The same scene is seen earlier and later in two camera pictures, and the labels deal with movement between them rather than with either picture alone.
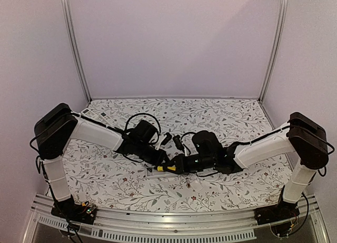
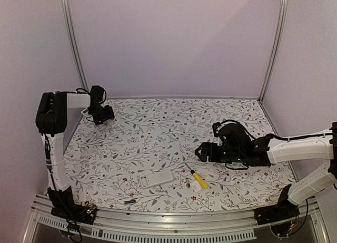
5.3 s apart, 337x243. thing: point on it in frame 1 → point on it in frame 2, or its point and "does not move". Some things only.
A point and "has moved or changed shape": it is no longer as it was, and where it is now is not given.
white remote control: [154, 173] has moved or changed shape
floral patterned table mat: [109, 180] does not move
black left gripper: [161, 156] → [109, 115]
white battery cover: [197, 186] does not move
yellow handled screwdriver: [161, 168] → [198, 178]
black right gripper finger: [179, 162] → [210, 149]
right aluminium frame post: [284, 5] does not move
